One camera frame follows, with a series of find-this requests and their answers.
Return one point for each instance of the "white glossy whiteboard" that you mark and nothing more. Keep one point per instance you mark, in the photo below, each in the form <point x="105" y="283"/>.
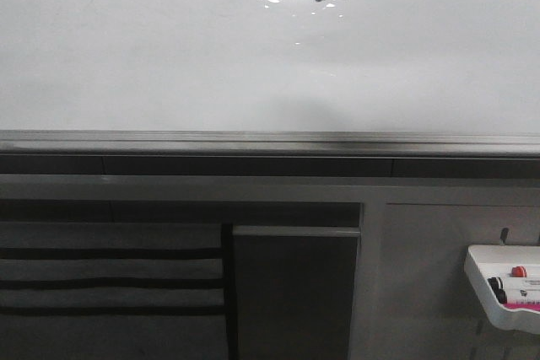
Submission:
<point x="457" y="66"/>

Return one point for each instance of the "dark cabinet door panel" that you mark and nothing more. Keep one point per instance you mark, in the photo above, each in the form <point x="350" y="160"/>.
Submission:
<point x="295" y="288"/>

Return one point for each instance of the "white plastic marker tray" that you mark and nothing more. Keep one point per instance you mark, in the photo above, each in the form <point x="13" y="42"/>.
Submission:
<point x="485" y="261"/>

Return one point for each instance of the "grey slatted shelf rack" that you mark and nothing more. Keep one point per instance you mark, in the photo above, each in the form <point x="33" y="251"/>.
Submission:
<point x="117" y="291"/>

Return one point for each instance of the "black capped marker upper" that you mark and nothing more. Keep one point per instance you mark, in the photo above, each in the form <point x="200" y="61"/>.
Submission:
<point x="508" y="283"/>

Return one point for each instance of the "black capped marker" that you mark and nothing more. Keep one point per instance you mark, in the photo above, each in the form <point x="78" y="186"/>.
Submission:
<point x="517" y="296"/>
<point x="508" y="283"/>

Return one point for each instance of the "black capped marker lower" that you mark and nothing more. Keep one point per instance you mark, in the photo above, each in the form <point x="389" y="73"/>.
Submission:
<point x="517" y="296"/>

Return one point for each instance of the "red capped marker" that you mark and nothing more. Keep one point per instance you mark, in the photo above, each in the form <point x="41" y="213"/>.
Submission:
<point x="525" y="271"/>

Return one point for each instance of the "pink marker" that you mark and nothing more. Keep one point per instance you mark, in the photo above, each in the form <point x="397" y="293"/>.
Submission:
<point x="532" y="307"/>

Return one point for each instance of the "grey aluminium whiteboard frame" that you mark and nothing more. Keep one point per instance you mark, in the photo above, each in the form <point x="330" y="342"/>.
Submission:
<point x="385" y="145"/>

